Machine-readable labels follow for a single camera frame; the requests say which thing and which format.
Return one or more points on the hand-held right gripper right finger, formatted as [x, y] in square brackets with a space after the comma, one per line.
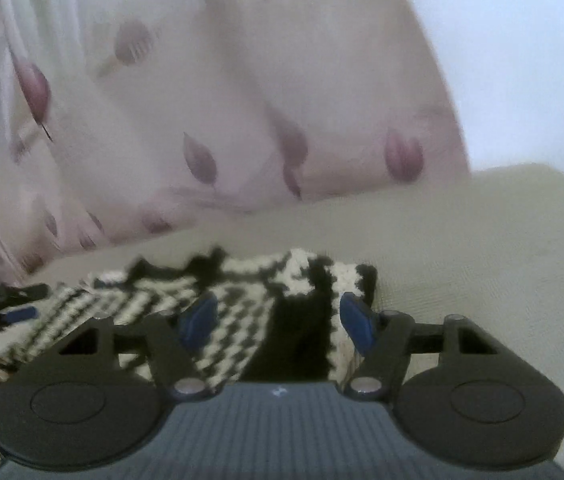
[357, 325]

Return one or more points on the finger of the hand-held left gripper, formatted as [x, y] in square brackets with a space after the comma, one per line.
[18, 315]

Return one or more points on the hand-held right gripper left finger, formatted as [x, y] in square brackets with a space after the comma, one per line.
[199, 321]

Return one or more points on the black and cream knit garment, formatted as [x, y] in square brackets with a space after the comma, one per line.
[242, 310]

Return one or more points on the pink floral pillow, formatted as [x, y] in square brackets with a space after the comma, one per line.
[127, 110]
[352, 85]

